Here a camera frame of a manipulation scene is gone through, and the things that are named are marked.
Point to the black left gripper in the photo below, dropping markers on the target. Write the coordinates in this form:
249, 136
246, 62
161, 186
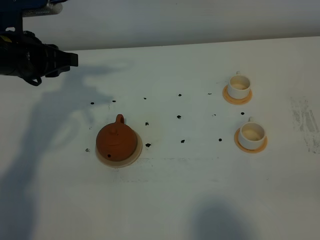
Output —
23, 55

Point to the brown clay teapot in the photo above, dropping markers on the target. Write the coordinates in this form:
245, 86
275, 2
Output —
116, 141

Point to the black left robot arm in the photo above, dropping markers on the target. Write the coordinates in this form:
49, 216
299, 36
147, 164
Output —
11, 14

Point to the beige round teapot coaster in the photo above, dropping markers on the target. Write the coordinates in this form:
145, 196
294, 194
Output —
126, 162

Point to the far white teacup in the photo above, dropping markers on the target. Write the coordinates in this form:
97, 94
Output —
239, 86

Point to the white teacup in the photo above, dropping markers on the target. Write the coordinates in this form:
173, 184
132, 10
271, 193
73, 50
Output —
239, 86
252, 134

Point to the far orange cup coaster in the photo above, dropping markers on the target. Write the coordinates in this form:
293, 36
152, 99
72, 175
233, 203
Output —
234, 101

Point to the orange cup coaster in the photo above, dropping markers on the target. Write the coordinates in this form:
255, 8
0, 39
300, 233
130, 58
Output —
234, 101
250, 151

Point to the near orange cup coaster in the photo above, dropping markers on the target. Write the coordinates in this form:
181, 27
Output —
250, 151

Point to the near white teacup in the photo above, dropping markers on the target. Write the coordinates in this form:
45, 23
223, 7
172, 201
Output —
252, 134

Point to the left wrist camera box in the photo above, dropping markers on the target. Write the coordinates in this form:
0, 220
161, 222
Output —
49, 7

